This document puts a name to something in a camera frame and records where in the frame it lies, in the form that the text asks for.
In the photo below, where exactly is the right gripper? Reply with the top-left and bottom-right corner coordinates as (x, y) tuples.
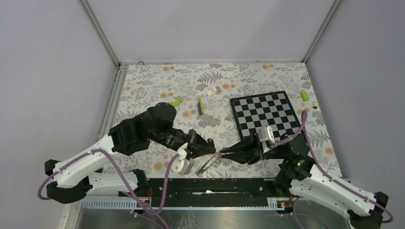
(219, 132), (287, 165)

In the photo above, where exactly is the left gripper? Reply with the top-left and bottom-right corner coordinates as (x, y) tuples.
(151, 127), (217, 160)

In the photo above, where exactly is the black key tag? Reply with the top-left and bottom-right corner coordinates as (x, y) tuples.
(207, 138), (214, 145)

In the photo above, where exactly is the large silver keyring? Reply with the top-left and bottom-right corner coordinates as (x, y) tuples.
(196, 152), (221, 177)

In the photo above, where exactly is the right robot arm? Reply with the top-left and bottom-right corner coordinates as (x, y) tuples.
(220, 134), (388, 229)

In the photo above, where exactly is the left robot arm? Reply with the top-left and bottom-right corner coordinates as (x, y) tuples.
(37, 103), (216, 204)

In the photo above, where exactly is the black white chessboard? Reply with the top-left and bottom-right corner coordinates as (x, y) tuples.
(230, 91), (301, 142)

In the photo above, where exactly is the green curved block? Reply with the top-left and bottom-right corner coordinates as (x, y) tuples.
(170, 97), (183, 107)

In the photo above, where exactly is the floral table mat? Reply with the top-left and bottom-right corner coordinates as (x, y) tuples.
(115, 63), (341, 176)

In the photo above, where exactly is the cream toy block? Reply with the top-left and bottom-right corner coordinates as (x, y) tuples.
(207, 86), (218, 96)

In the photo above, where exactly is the small green block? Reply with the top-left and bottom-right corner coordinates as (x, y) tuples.
(300, 91), (309, 102)

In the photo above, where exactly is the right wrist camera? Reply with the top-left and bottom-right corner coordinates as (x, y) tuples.
(257, 125), (275, 153)

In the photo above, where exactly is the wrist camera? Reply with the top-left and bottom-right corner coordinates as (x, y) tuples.
(257, 125), (275, 153)
(170, 143), (194, 175)

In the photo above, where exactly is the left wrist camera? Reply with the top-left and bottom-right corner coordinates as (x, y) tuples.
(170, 143), (194, 175)

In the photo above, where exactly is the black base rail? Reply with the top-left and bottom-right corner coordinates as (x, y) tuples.
(134, 178), (290, 208)

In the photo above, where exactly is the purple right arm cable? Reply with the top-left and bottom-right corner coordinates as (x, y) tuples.
(272, 110), (394, 229)

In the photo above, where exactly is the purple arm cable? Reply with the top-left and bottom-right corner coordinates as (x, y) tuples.
(38, 149), (181, 229)
(272, 110), (394, 229)

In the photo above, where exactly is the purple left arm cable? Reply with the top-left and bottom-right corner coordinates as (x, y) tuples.
(38, 149), (181, 229)

